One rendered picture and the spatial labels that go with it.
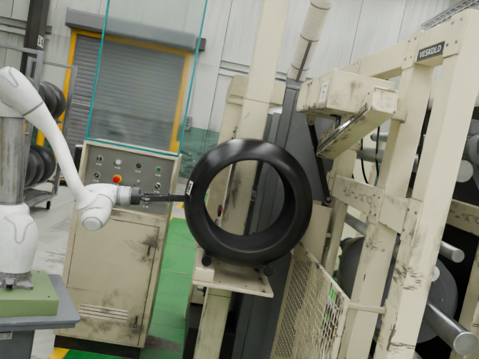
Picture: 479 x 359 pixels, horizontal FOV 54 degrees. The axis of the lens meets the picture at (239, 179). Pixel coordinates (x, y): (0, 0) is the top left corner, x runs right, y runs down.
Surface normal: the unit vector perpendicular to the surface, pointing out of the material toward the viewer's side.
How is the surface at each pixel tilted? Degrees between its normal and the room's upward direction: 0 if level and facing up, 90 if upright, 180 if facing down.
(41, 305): 90
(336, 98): 90
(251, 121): 90
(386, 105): 72
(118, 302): 90
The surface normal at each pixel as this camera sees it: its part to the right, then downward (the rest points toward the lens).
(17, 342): 0.49, 0.18
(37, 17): 0.00, 0.10
